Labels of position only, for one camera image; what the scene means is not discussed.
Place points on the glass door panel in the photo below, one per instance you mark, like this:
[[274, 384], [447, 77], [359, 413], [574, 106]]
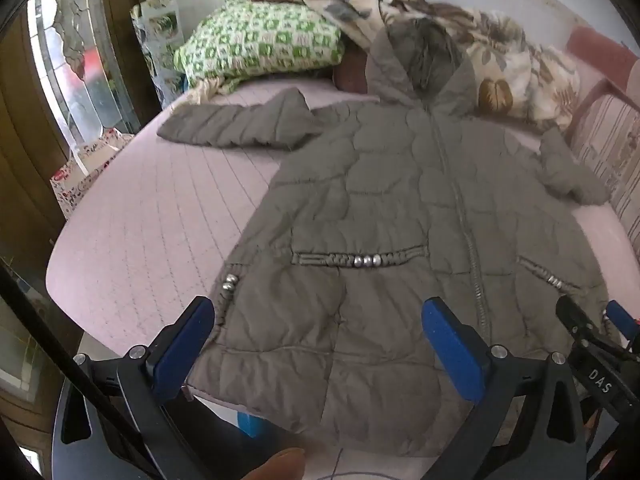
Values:
[[75, 60]]

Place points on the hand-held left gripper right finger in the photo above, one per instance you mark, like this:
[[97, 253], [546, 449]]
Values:
[[452, 350]]

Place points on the floral gift bag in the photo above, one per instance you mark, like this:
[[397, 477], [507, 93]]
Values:
[[75, 185]]

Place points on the wooden door frame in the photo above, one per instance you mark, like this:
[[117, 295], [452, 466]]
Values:
[[25, 135]]

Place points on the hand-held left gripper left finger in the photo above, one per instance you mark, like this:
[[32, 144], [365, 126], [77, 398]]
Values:
[[186, 347]]

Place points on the beige leaf print blanket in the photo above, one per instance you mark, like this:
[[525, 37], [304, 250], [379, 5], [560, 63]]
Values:
[[520, 70]]

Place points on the grey-green quilted hooded jacket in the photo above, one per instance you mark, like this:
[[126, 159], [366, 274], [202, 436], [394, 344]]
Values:
[[375, 185]]

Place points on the red-brown pillow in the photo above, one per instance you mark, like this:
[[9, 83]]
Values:
[[350, 75]]

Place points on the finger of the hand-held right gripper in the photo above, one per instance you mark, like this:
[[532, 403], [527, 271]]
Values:
[[622, 317], [580, 325]]

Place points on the green patterned pillow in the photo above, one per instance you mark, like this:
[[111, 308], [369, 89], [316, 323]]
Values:
[[260, 40]]

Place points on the blue plastic object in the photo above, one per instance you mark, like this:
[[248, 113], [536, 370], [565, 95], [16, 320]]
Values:
[[250, 425]]

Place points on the pink quilted bed sheet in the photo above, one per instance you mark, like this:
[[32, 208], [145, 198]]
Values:
[[150, 210]]

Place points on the striped pink cushion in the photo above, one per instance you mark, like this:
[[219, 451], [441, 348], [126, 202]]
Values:
[[615, 135]]

